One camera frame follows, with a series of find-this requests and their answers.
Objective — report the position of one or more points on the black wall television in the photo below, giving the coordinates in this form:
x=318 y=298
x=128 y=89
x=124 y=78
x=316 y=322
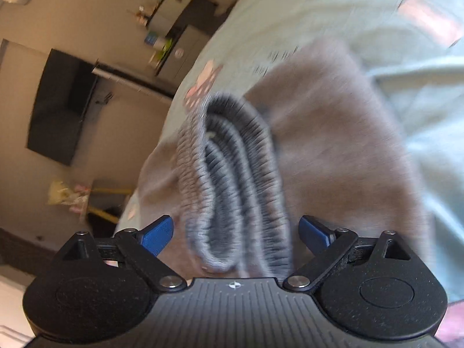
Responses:
x=61 y=103

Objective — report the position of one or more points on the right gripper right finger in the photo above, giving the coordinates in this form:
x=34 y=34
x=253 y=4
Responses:
x=329 y=247

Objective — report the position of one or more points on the white tall panel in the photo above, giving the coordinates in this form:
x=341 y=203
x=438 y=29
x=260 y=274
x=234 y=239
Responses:
x=133 y=79

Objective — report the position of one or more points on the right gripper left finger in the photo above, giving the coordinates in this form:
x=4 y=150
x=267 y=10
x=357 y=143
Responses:
x=140 y=249

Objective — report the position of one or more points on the grey knit pants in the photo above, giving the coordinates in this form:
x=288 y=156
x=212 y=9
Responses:
x=312 y=137

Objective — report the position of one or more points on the blue white box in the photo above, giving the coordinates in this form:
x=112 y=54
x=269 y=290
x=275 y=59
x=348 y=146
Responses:
x=154 y=40

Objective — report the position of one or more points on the white bedside cabinet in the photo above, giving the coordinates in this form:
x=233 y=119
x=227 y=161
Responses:
x=183 y=56

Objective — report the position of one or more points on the mint patterned bed sheet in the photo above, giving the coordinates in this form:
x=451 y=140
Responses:
x=412 y=53

